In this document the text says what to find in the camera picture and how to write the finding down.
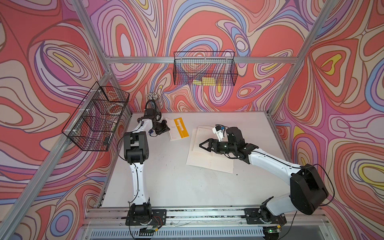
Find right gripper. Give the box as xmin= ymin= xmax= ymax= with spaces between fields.
xmin=199 ymin=138 xmax=236 ymax=154

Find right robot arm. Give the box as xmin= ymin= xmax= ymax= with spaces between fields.
xmin=199 ymin=125 xmax=329 ymax=224

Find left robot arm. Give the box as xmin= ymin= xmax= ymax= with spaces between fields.
xmin=121 ymin=100 xmax=170 ymax=219

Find mesh pencil cup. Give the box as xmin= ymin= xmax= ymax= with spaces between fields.
xmin=147 ymin=93 xmax=161 ymax=103

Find yellow sticky notes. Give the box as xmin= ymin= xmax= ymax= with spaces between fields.
xmin=192 ymin=77 xmax=217 ymax=86

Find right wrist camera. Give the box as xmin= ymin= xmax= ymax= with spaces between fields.
xmin=212 ymin=124 xmax=227 ymax=142

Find back wire basket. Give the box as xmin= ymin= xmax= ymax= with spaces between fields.
xmin=173 ymin=50 xmax=239 ymax=86

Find wire basket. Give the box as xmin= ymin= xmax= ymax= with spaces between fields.
xmin=62 ymin=83 xmax=130 ymax=152
xmin=173 ymin=50 xmax=239 ymax=86

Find left wire basket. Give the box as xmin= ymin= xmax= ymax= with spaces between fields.
xmin=62 ymin=83 xmax=130 ymax=152

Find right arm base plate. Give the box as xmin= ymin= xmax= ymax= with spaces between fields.
xmin=241 ymin=208 xmax=287 ymax=226

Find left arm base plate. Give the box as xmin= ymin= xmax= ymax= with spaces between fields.
xmin=125 ymin=209 xmax=167 ymax=227

